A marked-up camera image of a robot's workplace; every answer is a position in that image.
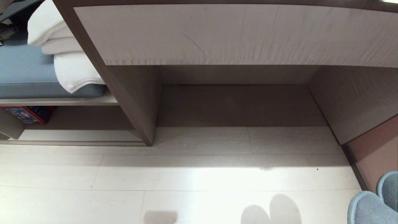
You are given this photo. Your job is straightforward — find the wooden bench shelf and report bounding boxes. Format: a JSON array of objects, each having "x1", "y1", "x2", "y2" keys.
[{"x1": 0, "y1": 92, "x2": 146, "y2": 147}]

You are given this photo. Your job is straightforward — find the wooden desk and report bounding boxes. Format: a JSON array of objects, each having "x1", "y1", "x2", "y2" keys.
[{"x1": 52, "y1": 0, "x2": 398, "y2": 147}]

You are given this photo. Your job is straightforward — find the pale wooden cabinet door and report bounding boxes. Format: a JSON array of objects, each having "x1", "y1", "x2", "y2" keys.
[{"x1": 73, "y1": 4, "x2": 398, "y2": 68}]

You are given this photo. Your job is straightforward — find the folded white towel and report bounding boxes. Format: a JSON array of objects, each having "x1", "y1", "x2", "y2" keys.
[{"x1": 27, "y1": 0, "x2": 106, "y2": 94}]

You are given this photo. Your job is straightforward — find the red and blue box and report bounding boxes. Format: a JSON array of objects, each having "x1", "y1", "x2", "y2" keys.
[{"x1": 2, "y1": 106, "x2": 57, "y2": 125}]

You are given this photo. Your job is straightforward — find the blue seat cushion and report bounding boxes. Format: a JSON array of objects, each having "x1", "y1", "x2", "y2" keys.
[{"x1": 0, "y1": 30, "x2": 108, "y2": 99}]

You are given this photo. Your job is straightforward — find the grey-blue slipper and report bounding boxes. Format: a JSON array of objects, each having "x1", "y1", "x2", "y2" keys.
[
  {"x1": 347, "y1": 191, "x2": 398, "y2": 224},
  {"x1": 376, "y1": 171, "x2": 398, "y2": 212}
]

